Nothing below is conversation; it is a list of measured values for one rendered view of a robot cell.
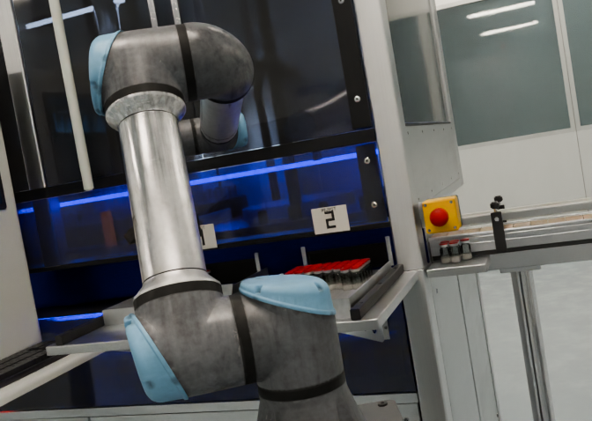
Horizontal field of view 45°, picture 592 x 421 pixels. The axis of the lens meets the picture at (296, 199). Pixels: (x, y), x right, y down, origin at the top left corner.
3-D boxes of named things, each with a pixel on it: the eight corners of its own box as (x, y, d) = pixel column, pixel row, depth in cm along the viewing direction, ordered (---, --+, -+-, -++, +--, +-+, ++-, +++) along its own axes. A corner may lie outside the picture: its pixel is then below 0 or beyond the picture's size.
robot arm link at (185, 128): (189, 114, 139) (188, 121, 150) (132, 124, 137) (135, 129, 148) (196, 154, 139) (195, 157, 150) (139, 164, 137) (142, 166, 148)
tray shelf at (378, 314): (164, 299, 189) (163, 292, 189) (424, 271, 165) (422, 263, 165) (46, 356, 144) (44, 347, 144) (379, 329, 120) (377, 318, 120)
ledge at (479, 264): (436, 265, 170) (435, 258, 170) (492, 260, 165) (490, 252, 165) (427, 277, 157) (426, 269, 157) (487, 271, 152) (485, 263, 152)
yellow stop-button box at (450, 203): (431, 229, 162) (425, 198, 162) (462, 225, 159) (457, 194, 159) (425, 234, 155) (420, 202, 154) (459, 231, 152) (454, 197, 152)
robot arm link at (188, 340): (258, 376, 84) (181, 4, 103) (131, 404, 81) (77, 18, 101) (255, 389, 95) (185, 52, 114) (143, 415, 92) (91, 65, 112)
